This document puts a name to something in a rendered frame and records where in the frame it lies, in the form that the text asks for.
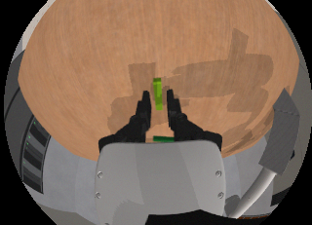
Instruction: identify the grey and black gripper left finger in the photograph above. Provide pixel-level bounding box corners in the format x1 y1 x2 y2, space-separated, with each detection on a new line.
98 91 152 153

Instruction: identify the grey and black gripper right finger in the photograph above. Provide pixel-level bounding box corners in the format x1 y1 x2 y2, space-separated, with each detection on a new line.
167 90 222 152

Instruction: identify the lime green rod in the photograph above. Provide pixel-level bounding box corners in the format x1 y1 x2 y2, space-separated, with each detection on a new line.
153 78 163 110

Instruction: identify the green flat bar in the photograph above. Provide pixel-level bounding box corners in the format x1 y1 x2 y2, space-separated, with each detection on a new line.
153 136 174 142

